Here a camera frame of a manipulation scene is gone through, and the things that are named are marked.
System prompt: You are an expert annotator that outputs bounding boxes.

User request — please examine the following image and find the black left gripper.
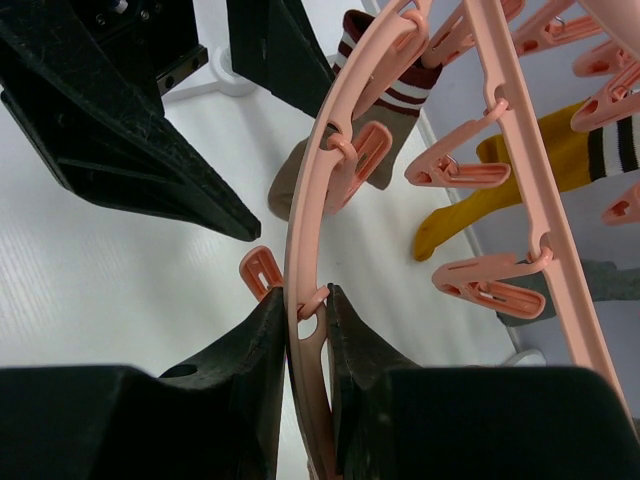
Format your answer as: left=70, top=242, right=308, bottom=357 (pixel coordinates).
left=1, top=0, right=335, bottom=242

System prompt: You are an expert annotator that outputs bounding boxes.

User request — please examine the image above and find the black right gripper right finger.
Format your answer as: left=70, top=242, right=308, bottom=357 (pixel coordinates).
left=327, top=285, right=639, bottom=479

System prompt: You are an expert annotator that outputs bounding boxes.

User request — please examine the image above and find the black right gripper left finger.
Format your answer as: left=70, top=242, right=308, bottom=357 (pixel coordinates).
left=1, top=288, right=285, bottom=479

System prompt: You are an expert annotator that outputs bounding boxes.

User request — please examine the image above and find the maroon white striped sock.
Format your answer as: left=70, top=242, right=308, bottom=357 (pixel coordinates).
left=267, top=10, right=443, bottom=221

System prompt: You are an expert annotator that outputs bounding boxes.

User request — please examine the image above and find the grey sock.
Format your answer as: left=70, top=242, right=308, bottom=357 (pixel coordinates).
left=497, top=257, right=640, bottom=329

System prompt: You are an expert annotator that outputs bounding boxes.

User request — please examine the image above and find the pink round clip hanger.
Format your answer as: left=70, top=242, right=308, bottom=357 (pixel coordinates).
left=240, top=1, right=639, bottom=479

